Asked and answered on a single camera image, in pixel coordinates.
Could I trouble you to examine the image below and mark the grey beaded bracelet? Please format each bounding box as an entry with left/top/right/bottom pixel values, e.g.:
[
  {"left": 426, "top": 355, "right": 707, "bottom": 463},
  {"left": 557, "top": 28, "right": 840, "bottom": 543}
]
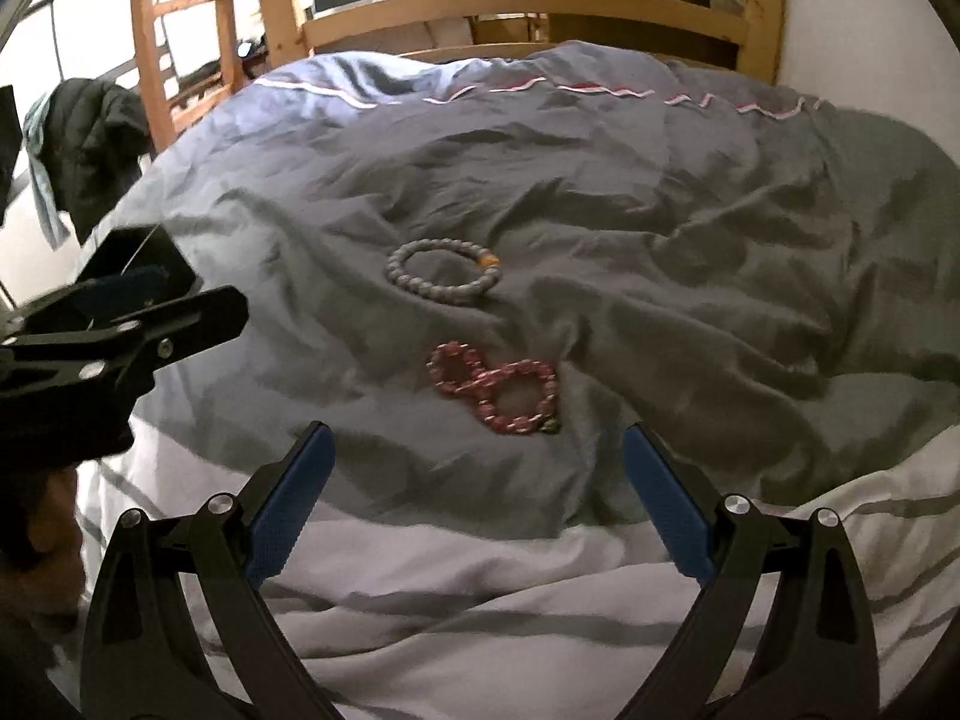
[{"left": 384, "top": 237, "right": 503, "bottom": 308}]

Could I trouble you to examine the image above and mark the light blue cloth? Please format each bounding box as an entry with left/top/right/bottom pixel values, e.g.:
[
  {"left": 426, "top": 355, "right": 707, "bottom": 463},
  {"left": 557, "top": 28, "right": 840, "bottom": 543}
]
[{"left": 23, "top": 94, "right": 70, "bottom": 250}]

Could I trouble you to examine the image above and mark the wooden bed frame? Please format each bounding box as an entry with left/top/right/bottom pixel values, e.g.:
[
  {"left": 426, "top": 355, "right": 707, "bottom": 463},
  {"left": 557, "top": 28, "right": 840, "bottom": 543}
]
[{"left": 128, "top": 0, "right": 790, "bottom": 157}]

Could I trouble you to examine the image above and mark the grey striped duvet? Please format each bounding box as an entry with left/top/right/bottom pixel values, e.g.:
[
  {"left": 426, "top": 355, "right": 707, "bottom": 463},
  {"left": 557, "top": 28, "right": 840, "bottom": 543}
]
[{"left": 78, "top": 44, "right": 958, "bottom": 718}]

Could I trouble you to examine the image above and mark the black puffer jacket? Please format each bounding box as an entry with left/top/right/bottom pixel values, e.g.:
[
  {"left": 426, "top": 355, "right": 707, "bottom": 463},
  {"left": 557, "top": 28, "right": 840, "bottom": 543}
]
[{"left": 41, "top": 78, "right": 156, "bottom": 244}]

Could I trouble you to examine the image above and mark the person's left hand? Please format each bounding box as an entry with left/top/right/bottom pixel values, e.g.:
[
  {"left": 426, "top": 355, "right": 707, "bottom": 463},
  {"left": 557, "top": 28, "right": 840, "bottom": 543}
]
[{"left": 2, "top": 466, "right": 86, "bottom": 616}]

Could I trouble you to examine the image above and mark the wooden ladder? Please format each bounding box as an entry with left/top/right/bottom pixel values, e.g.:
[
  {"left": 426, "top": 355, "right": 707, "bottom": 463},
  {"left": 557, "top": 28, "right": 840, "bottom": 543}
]
[{"left": 130, "top": 0, "right": 245, "bottom": 151}]

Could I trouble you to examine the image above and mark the red beaded bracelet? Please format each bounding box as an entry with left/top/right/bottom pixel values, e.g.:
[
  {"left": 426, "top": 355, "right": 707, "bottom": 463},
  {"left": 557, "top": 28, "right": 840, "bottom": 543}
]
[{"left": 424, "top": 340, "right": 563, "bottom": 436}]

